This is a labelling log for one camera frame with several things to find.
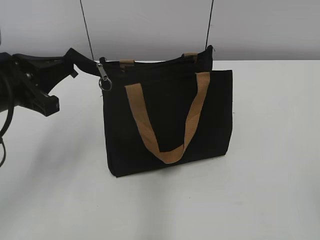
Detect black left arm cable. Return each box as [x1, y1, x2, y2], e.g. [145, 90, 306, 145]
[0, 72, 15, 168]

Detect black tote bag tan handles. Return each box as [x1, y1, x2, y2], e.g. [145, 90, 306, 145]
[100, 46, 233, 177]

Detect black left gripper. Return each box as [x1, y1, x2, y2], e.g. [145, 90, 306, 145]
[0, 48, 100, 117]

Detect silver zipper pull with ring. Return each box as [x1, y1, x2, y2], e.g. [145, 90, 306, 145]
[96, 63, 112, 92]

